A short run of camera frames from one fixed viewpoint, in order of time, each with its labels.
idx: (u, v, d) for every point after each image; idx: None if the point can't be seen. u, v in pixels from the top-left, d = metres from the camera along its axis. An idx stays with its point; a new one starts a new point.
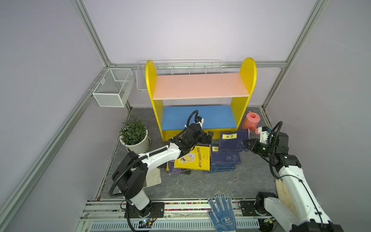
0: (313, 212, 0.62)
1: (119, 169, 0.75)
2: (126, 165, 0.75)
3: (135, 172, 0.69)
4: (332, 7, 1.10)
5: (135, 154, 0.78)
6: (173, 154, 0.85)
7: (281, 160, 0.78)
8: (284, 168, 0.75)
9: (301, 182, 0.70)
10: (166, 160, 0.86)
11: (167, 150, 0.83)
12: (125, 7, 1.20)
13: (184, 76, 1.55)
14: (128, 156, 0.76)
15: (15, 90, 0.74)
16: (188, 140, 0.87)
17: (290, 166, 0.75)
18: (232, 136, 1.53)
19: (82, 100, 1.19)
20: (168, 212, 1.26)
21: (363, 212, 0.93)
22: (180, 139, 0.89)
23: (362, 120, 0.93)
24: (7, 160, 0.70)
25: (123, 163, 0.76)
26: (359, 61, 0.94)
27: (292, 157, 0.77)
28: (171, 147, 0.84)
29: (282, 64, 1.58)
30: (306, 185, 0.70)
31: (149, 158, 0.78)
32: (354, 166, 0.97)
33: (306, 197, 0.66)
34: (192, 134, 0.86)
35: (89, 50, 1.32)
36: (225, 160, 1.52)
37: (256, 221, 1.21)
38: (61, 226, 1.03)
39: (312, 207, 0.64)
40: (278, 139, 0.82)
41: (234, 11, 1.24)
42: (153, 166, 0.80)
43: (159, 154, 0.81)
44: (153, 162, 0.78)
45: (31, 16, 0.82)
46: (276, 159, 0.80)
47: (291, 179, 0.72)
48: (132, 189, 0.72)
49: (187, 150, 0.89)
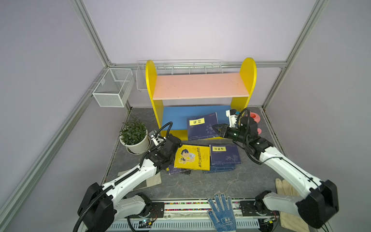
0: (307, 181, 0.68)
1: (82, 206, 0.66)
2: (90, 199, 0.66)
3: (99, 207, 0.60)
4: (331, 7, 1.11)
5: (99, 186, 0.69)
6: (147, 174, 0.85)
7: (257, 149, 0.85)
8: (263, 153, 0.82)
9: (281, 160, 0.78)
10: (138, 181, 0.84)
11: (139, 171, 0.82)
12: (125, 7, 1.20)
13: (184, 76, 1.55)
14: (91, 189, 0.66)
15: (15, 89, 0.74)
16: (167, 153, 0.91)
17: (267, 150, 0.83)
18: (199, 121, 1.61)
19: (82, 100, 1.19)
20: (168, 212, 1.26)
21: (363, 213, 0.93)
22: (158, 152, 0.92)
23: (362, 120, 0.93)
24: (7, 160, 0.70)
25: (86, 197, 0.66)
26: (359, 61, 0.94)
27: (264, 143, 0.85)
28: (143, 166, 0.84)
29: (282, 64, 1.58)
30: (286, 160, 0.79)
31: (115, 187, 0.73)
32: (355, 166, 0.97)
33: (293, 170, 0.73)
34: (172, 146, 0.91)
35: (89, 50, 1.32)
36: (225, 160, 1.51)
37: (256, 221, 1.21)
38: (61, 226, 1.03)
39: (304, 177, 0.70)
40: (249, 129, 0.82)
41: (234, 11, 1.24)
42: (122, 193, 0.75)
43: (126, 181, 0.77)
44: (121, 190, 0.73)
45: (31, 16, 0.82)
46: (252, 149, 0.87)
47: (273, 160, 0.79)
48: (99, 225, 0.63)
49: (164, 164, 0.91)
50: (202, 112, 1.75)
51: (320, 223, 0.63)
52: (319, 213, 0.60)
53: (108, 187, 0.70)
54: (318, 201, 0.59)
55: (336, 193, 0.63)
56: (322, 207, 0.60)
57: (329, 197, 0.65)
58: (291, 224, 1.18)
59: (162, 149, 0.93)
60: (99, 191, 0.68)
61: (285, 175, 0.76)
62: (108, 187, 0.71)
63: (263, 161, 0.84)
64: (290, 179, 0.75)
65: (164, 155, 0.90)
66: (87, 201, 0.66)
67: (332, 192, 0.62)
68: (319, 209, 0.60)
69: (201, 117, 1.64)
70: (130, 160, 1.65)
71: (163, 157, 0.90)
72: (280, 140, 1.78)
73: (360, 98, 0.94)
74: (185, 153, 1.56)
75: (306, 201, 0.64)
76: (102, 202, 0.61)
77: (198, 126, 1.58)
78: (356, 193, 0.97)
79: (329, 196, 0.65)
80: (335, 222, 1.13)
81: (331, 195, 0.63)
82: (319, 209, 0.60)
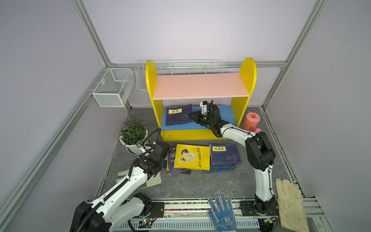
0: (247, 134, 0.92)
1: (74, 227, 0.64)
2: (79, 220, 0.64)
3: (91, 225, 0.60)
4: (332, 7, 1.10)
5: (88, 204, 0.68)
6: (138, 182, 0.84)
7: (219, 128, 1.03)
8: (222, 129, 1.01)
9: (232, 127, 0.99)
10: (130, 193, 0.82)
11: (128, 181, 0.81)
12: (125, 7, 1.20)
13: (184, 76, 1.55)
14: (79, 209, 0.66)
15: (16, 89, 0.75)
16: (157, 158, 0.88)
17: (224, 125, 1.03)
18: (178, 110, 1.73)
19: (83, 100, 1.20)
20: (168, 212, 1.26)
21: (363, 213, 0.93)
22: (148, 157, 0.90)
23: (362, 120, 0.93)
24: (7, 160, 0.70)
25: (76, 218, 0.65)
26: (359, 61, 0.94)
27: (225, 123, 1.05)
28: (132, 176, 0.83)
29: (282, 64, 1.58)
30: (236, 127, 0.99)
31: (105, 202, 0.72)
32: (355, 166, 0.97)
33: (238, 131, 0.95)
34: (162, 151, 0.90)
35: (89, 51, 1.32)
36: (225, 160, 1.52)
37: (256, 221, 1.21)
38: (61, 226, 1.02)
39: (245, 133, 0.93)
40: (214, 113, 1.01)
41: (233, 11, 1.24)
42: (114, 207, 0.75)
43: (116, 194, 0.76)
44: (112, 204, 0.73)
45: (31, 17, 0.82)
46: (216, 129, 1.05)
47: (227, 130, 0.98)
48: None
49: (155, 168, 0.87)
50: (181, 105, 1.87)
51: (260, 164, 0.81)
52: (255, 153, 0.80)
53: (97, 205, 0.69)
54: (250, 144, 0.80)
55: (267, 139, 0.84)
56: (256, 148, 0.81)
57: (264, 145, 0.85)
58: (291, 224, 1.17)
59: (152, 154, 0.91)
60: (89, 209, 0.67)
61: (235, 137, 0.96)
62: (97, 205, 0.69)
63: (222, 134, 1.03)
64: (239, 139, 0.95)
65: (154, 160, 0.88)
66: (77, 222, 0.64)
67: (263, 138, 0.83)
68: (253, 150, 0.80)
69: (179, 108, 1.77)
70: (130, 160, 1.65)
71: (153, 162, 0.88)
72: (279, 140, 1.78)
73: (361, 98, 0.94)
74: (185, 153, 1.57)
75: (247, 148, 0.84)
76: (93, 220, 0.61)
77: (176, 115, 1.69)
78: (356, 193, 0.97)
79: (263, 143, 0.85)
80: (335, 222, 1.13)
81: (263, 141, 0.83)
82: (253, 150, 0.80)
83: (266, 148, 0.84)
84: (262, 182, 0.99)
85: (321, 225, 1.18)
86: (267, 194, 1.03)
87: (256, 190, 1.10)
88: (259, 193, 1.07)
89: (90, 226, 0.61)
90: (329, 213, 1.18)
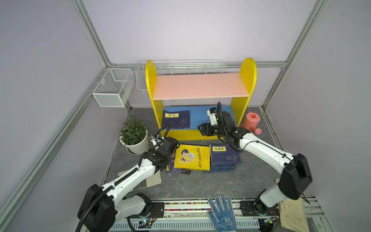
0: (281, 157, 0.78)
1: (82, 208, 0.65)
2: (89, 202, 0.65)
3: (100, 208, 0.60)
4: (332, 7, 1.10)
5: (99, 187, 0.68)
6: (146, 173, 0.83)
7: (235, 137, 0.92)
8: (242, 140, 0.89)
9: (258, 142, 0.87)
10: (137, 182, 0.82)
11: (137, 171, 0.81)
12: (125, 7, 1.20)
13: (184, 76, 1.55)
14: (90, 191, 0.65)
15: (16, 89, 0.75)
16: (165, 152, 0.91)
17: (245, 136, 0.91)
18: (174, 115, 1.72)
19: (82, 100, 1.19)
20: (168, 212, 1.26)
21: (362, 212, 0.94)
22: (156, 151, 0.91)
23: (363, 120, 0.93)
24: (7, 160, 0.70)
25: (86, 199, 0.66)
26: (360, 61, 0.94)
27: (243, 132, 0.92)
28: (141, 166, 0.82)
29: (282, 64, 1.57)
30: (263, 142, 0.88)
31: (115, 187, 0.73)
32: (355, 166, 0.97)
33: (268, 151, 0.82)
34: (170, 146, 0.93)
35: (89, 51, 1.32)
36: (225, 160, 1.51)
37: (256, 221, 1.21)
38: (60, 227, 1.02)
39: (278, 155, 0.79)
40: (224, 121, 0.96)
41: (234, 11, 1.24)
42: (123, 194, 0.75)
43: (126, 181, 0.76)
44: (121, 190, 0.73)
45: (31, 17, 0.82)
46: (232, 138, 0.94)
47: (252, 146, 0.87)
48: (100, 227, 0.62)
49: (162, 164, 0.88)
50: (178, 108, 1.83)
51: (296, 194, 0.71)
52: (294, 184, 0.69)
53: (108, 188, 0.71)
54: (292, 174, 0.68)
55: (306, 164, 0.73)
56: (297, 178, 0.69)
57: (302, 169, 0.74)
58: (291, 224, 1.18)
59: (160, 149, 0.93)
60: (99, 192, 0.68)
61: (263, 156, 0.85)
62: (108, 188, 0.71)
63: (243, 147, 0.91)
64: (267, 159, 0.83)
65: (162, 154, 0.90)
66: (87, 204, 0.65)
67: (303, 163, 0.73)
68: (294, 180, 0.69)
69: (177, 112, 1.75)
70: (130, 160, 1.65)
71: (161, 156, 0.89)
72: (279, 140, 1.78)
73: (361, 98, 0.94)
74: (185, 153, 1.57)
75: (283, 176, 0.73)
76: (103, 202, 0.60)
77: (172, 119, 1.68)
78: (356, 193, 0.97)
79: (302, 168, 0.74)
80: (334, 222, 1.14)
81: (302, 166, 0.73)
82: (293, 180, 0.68)
83: (304, 174, 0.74)
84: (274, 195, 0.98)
85: (321, 225, 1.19)
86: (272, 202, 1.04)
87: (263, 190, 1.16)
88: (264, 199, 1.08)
89: (99, 209, 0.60)
90: (329, 213, 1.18)
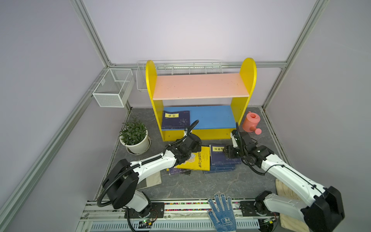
0: (310, 188, 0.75)
1: (108, 178, 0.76)
2: (117, 173, 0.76)
3: (126, 181, 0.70)
4: (332, 7, 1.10)
5: (127, 163, 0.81)
6: (167, 164, 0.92)
7: (257, 156, 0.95)
8: (265, 162, 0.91)
9: (284, 167, 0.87)
10: (159, 168, 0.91)
11: (161, 158, 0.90)
12: (125, 7, 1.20)
13: (184, 76, 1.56)
14: (120, 164, 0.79)
15: (16, 89, 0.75)
16: (186, 149, 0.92)
17: (267, 157, 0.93)
18: (175, 115, 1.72)
19: (83, 100, 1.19)
20: (168, 212, 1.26)
21: (363, 213, 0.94)
22: (178, 146, 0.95)
23: (363, 120, 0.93)
24: (7, 160, 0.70)
25: (114, 170, 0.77)
26: (360, 61, 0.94)
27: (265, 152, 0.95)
28: (165, 155, 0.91)
29: (282, 64, 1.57)
30: (288, 167, 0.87)
31: (141, 166, 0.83)
32: (356, 166, 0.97)
33: (298, 180, 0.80)
34: (192, 143, 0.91)
35: (89, 51, 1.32)
36: (225, 160, 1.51)
37: (256, 221, 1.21)
38: (60, 227, 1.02)
39: (307, 185, 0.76)
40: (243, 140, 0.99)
41: (234, 11, 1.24)
42: (146, 174, 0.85)
43: (151, 163, 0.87)
44: (145, 170, 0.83)
45: (31, 17, 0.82)
46: (253, 157, 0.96)
47: (276, 169, 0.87)
48: (119, 201, 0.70)
49: (182, 158, 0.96)
50: (178, 108, 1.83)
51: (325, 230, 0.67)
52: (325, 220, 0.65)
53: (135, 165, 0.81)
54: (323, 209, 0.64)
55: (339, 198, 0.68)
56: (329, 214, 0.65)
57: (334, 204, 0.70)
58: (291, 224, 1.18)
59: (181, 144, 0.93)
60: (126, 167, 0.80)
61: (289, 183, 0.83)
62: (135, 165, 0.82)
63: (266, 169, 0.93)
64: (295, 187, 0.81)
65: (183, 150, 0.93)
66: (114, 174, 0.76)
67: (336, 198, 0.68)
68: (325, 216, 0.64)
69: (177, 112, 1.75)
70: (130, 160, 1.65)
71: (181, 152, 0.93)
72: (279, 140, 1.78)
73: (361, 98, 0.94)
74: None
75: (313, 209, 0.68)
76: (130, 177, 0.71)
77: (172, 119, 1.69)
78: (356, 193, 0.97)
79: (334, 203, 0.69)
80: None
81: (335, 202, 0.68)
82: (325, 216, 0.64)
83: (336, 210, 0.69)
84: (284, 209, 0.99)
85: None
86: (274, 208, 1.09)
87: (271, 194, 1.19)
88: (267, 203, 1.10)
89: (124, 181, 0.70)
90: None
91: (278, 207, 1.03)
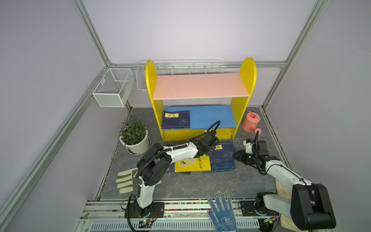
0: (298, 180, 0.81)
1: (144, 157, 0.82)
2: (151, 154, 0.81)
3: (161, 161, 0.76)
4: (332, 7, 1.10)
5: (161, 146, 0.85)
6: (191, 153, 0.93)
7: (264, 161, 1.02)
8: (267, 162, 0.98)
9: (281, 166, 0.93)
10: (184, 157, 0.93)
11: (187, 147, 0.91)
12: (125, 7, 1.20)
13: (184, 76, 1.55)
14: (154, 146, 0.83)
15: (15, 88, 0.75)
16: (205, 143, 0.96)
17: (271, 160, 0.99)
18: (175, 115, 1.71)
19: (83, 100, 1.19)
20: (168, 212, 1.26)
21: (363, 213, 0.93)
22: (198, 140, 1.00)
23: (363, 120, 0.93)
24: (7, 160, 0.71)
25: (149, 152, 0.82)
26: (360, 61, 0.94)
27: (272, 158, 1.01)
28: (190, 145, 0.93)
29: (282, 64, 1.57)
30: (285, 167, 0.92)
31: (172, 151, 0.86)
32: (355, 166, 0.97)
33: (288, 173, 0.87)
34: (210, 139, 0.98)
35: (89, 51, 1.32)
36: (222, 158, 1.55)
37: (256, 221, 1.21)
38: (60, 227, 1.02)
39: (296, 178, 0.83)
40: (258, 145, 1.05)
41: (234, 11, 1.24)
42: (174, 159, 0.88)
43: (180, 149, 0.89)
44: (175, 155, 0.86)
45: (32, 17, 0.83)
46: (260, 161, 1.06)
47: (274, 166, 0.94)
48: (153, 179, 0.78)
49: (202, 151, 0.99)
50: (178, 108, 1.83)
51: (305, 224, 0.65)
52: (302, 207, 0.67)
53: (167, 148, 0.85)
54: (299, 194, 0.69)
55: (326, 196, 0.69)
56: (306, 201, 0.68)
57: (321, 204, 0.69)
58: (291, 224, 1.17)
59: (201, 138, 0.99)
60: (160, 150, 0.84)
61: (282, 179, 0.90)
62: (167, 148, 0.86)
63: (267, 170, 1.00)
64: (287, 182, 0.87)
65: (202, 144, 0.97)
66: (149, 155, 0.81)
67: (321, 194, 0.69)
68: (301, 202, 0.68)
69: (177, 112, 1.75)
70: (130, 160, 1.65)
71: (201, 145, 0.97)
72: (279, 140, 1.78)
73: (361, 98, 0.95)
74: None
75: (294, 197, 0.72)
76: (164, 158, 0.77)
77: (172, 119, 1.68)
78: (356, 193, 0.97)
79: (320, 203, 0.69)
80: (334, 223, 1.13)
81: (320, 198, 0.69)
82: (301, 201, 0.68)
83: (322, 210, 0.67)
84: (279, 205, 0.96)
85: None
86: (271, 206, 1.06)
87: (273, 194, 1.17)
88: (265, 199, 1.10)
89: (159, 162, 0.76)
90: None
91: (276, 202, 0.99)
